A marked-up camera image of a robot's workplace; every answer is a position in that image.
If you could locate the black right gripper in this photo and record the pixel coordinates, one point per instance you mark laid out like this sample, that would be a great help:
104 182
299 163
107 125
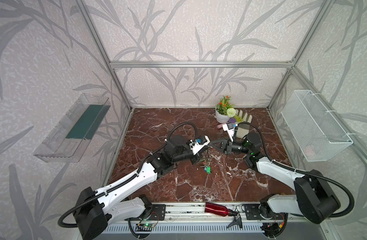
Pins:
227 146

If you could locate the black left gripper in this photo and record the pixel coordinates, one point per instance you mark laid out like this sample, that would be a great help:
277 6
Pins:
197 156

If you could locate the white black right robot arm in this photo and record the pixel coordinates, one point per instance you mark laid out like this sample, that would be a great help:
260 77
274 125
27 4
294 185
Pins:
314 199

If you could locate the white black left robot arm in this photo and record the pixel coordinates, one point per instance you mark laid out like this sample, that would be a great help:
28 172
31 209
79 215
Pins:
108 204

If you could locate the white flower pot with plant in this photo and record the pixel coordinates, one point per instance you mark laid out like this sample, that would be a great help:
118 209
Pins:
225 110

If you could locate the red spray bottle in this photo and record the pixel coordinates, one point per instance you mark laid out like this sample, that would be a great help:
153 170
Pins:
219 210

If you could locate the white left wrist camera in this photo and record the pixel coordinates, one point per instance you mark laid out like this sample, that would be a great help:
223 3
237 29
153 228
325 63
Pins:
198 144

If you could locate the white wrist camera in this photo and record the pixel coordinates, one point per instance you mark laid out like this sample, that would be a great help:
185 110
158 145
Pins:
230 129
198 144

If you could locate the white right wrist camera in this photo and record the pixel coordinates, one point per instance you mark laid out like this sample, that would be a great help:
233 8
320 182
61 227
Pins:
230 129

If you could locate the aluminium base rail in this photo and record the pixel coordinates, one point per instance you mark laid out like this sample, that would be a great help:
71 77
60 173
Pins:
175 218

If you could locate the white wire mesh basket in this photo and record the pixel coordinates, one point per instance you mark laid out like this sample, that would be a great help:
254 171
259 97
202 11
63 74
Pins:
317 132

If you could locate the clear plastic wall shelf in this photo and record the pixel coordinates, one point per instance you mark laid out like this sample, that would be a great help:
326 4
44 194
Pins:
70 138

